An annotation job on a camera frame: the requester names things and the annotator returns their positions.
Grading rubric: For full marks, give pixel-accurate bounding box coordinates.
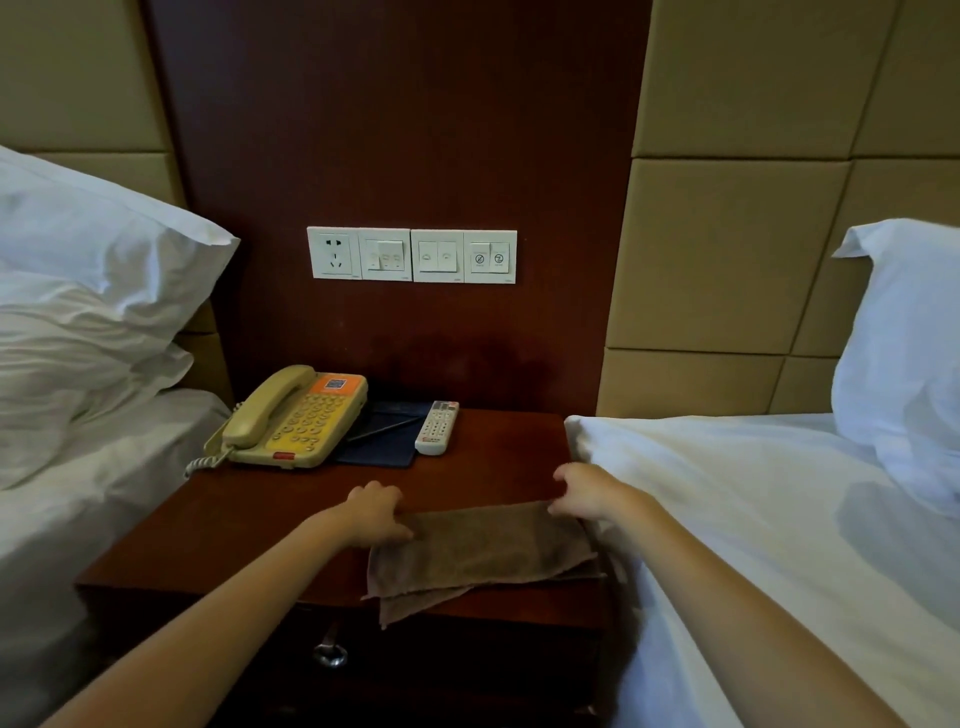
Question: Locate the person's right forearm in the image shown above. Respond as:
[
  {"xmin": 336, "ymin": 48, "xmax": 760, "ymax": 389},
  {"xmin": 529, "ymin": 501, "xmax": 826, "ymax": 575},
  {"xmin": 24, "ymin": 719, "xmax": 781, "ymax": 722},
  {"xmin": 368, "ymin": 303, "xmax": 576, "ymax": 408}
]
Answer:
[{"xmin": 618, "ymin": 491, "xmax": 909, "ymax": 728}]

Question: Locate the white four-button switch panel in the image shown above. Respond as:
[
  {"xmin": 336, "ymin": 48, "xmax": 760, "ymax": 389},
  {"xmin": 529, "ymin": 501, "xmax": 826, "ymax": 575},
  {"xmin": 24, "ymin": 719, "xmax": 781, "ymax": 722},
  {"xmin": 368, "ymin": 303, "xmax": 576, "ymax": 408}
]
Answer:
[{"xmin": 410, "ymin": 228, "xmax": 520, "ymax": 286}]

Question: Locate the black pen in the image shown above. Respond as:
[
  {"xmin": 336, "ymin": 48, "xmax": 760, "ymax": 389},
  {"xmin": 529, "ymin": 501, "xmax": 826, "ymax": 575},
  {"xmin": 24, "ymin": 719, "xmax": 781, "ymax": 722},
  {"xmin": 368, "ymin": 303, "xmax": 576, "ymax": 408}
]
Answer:
[{"xmin": 346, "ymin": 416, "xmax": 425, "ymax": 444}]

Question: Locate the beige telephone cord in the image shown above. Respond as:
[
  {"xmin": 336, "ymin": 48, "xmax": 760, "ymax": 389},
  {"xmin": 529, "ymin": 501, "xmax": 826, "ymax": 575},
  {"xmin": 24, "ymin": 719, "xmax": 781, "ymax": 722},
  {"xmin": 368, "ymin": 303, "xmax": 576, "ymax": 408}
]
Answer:
[{"xmin": 183, "ymin": 449, "xmax": 230, "ymax": 481}]

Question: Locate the white bed cover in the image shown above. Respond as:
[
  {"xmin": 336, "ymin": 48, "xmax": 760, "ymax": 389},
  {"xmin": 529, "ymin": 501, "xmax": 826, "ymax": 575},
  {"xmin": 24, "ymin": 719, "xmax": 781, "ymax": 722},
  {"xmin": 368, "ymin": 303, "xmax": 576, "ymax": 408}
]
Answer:
[{"xmin": 563, "ymin": 412, "xmax": 960, "ymax": 728}]

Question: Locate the yellow corded telephone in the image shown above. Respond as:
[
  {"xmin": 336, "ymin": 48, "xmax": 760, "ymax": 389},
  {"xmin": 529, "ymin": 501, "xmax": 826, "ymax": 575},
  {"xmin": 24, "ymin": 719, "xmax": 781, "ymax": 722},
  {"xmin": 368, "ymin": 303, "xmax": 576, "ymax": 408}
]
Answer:
[{"xmin": 203, "ymin": 364, "xmax": 370, "ymax": 472}]

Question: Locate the person's left hand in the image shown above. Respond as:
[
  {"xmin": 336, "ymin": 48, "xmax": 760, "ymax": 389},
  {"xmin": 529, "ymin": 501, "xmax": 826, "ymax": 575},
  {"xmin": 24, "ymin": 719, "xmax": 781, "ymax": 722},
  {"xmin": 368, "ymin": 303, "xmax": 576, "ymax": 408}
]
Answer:
[{"xmin": 329, "ymin": 480, "xmax": 415, "ymax": 550}]

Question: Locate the person's left forearm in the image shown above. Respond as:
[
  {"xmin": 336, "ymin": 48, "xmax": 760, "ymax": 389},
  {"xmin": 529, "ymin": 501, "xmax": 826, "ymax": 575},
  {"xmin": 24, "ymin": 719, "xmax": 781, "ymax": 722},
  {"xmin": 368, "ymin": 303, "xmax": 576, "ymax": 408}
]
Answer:
[{"xmin": 41, "ymin": 506, "xmax": 361, "ymax": 728}]

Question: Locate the white bed sheet mattress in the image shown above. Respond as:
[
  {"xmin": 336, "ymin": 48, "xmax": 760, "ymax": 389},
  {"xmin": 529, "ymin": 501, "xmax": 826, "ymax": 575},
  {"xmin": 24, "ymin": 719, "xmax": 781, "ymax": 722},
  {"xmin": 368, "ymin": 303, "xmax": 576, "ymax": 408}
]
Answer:
[{"xmin": 0, "ymin": 387, "xmax": 232, "ymax": 728}]

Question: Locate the smooth white pillow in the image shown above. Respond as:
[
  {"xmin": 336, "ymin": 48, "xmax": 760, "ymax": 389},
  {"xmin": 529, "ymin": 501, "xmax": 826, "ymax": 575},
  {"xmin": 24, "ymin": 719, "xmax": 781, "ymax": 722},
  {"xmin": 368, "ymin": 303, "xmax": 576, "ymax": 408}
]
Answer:
[{"xmin": 0, "ymin": 143, "xmax": 241, "ymax": 339}]

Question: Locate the dark wooden nightstand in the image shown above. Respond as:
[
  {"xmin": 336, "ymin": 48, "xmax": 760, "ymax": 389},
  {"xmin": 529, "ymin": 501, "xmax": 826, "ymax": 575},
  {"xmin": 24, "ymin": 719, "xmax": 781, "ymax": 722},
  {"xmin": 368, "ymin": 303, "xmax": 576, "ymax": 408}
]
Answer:
[{"xmin": 73, "ymin": 408, "xmax": 620, "ymax": 654}]

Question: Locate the person's right hand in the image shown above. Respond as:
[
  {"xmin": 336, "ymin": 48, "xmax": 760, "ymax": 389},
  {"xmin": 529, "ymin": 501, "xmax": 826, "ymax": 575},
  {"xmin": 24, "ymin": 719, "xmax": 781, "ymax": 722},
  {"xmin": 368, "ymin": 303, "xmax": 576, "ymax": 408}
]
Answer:
[{"xmin": 547, "ymin": 461, "xmax": 654, "ymax": 530}]

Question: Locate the white socket and switch panel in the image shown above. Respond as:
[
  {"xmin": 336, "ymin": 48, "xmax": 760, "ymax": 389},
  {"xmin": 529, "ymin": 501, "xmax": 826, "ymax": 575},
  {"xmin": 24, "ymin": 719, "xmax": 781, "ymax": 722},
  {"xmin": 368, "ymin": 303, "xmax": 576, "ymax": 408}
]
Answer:
[{"xmin": 306, "ymin": 225, "xmax": 414, "ymax": 283}]

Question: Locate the metal ring drawer handle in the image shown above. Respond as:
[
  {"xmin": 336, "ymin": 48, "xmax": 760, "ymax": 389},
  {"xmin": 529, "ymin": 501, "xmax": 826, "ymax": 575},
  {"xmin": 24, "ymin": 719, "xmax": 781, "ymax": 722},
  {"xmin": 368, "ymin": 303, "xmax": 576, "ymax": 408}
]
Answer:
[{"xmin": 311, "ymin": 620, "xmax": 350, "ymax": 670}]

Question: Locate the dark blue scribbled pouch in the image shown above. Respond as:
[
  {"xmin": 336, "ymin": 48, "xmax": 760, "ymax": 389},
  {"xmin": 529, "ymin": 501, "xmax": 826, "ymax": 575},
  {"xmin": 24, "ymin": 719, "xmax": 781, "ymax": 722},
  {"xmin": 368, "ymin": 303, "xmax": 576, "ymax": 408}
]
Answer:
[{"xmin": 333, "ymin": 397, "xmax": 436, "ymax": 471}]

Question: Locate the white remote control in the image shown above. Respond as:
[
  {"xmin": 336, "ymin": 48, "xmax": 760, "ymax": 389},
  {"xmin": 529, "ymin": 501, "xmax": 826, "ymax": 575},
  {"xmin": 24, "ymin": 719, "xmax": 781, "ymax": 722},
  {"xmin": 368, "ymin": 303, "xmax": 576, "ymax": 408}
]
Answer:
[{"xmin": 413, "ymin": 399, "xmax": 461, "ymax": 458}]

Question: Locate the brown cleaning cloth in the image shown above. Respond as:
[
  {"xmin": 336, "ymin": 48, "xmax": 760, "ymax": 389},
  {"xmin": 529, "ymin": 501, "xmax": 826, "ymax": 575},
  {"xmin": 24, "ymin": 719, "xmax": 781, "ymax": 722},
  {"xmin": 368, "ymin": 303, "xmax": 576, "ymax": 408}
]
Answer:
[{"xmin": 362, "ymin": 500, "xmax": 607, "ymax": 631}]

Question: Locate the beige padded headboard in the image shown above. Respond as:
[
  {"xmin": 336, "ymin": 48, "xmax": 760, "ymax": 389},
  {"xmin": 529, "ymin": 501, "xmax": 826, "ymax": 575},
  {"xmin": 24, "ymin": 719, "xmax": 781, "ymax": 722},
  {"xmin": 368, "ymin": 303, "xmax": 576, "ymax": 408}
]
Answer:
[{"xmin": 596, "ymin": 0, "xmax": 960, "ymax": 421}]

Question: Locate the crumpled white pillow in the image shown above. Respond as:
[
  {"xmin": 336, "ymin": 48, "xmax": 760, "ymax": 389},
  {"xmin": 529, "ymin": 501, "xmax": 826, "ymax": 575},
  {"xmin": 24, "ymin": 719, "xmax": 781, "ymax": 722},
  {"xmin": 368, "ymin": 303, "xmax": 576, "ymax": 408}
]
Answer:
[{"xmin": 0, "ymin": 273, "xmax": 196, "ymax": 493}]

